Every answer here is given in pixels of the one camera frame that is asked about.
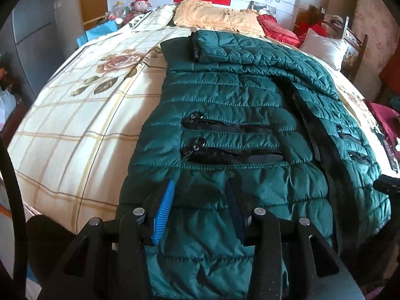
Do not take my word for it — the grey refrigerator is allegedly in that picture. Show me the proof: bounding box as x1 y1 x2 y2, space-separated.
1 0 84 106

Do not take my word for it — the white satin pillow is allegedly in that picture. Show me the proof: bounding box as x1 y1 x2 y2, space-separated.
300 28 348 71

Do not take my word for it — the wooden chair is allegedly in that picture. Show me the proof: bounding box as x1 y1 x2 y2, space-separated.
308 5 369 83

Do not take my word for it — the white plastic bag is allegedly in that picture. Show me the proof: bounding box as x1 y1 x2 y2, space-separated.
0 90 17 130

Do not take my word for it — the black cable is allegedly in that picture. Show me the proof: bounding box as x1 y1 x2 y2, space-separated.
0 137 29 288

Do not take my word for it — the red heart-shaped cushion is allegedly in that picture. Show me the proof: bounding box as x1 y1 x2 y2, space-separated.
257 14 301 48

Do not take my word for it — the blue paper bag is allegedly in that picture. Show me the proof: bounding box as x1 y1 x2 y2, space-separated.
76 20 118 47

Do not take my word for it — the framed photo behind pillows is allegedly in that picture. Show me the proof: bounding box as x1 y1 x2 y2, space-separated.
249 1 277 17

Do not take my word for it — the peach ruffled pillow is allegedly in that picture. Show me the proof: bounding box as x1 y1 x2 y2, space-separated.
173 0 265 37

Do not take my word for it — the dark green quilted puffer jacket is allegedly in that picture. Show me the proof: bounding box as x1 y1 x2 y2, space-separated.
116 30 391 299

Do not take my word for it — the dark red velvet cloth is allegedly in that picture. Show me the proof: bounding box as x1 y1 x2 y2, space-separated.
364 99 399 153

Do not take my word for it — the floral cream bed quilt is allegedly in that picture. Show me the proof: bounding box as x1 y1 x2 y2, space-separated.
5 4 393 237

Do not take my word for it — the pink pig plush toy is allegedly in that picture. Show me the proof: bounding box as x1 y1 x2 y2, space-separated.
130 0 152 14

